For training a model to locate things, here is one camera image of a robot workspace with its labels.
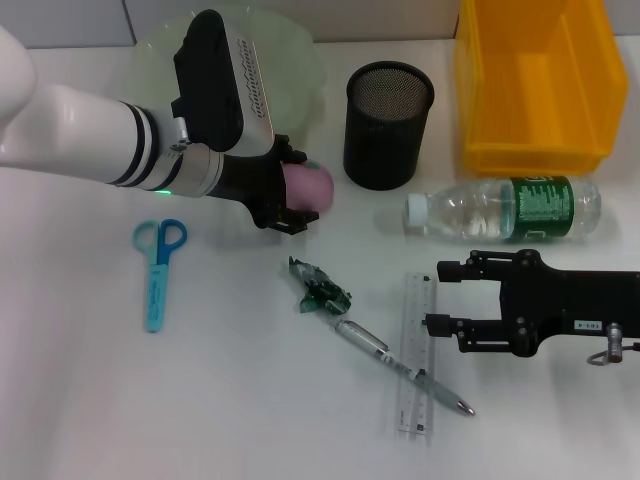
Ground yellow plastic bin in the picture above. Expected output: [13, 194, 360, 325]
[453, 0, 630, 176]

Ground clear plastic ruler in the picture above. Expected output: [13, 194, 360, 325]
[397, 271, 438, 434]

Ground pink toy peach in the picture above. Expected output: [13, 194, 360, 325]
[282, 160, 335, 211]

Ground right gripper cable with plugs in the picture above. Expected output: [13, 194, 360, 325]
[587, 322, 640, 367]

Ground blue and teal scissors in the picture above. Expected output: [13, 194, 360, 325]
[131, 218, 189, 335]

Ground green plastic wrapper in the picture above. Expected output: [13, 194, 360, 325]
[287, 255, 354, 316]

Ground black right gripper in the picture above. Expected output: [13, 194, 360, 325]
[423, 248, 640, 359]

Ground black mesh cup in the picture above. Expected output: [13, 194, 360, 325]
[342, 60, 436, 191]

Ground clear bottle with green label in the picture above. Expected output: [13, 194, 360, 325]
[404, 174, 603, 245]

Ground green translucent fruit bowl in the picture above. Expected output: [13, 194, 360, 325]
[124, 12, 326, 136]

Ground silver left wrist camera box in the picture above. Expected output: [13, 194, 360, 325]
[171, 9, 279, 154]

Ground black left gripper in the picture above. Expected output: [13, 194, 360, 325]
[214, 133, 321, 236]

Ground silver ballpoint pen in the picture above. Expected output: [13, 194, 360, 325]
[327, 317, 477, 417]

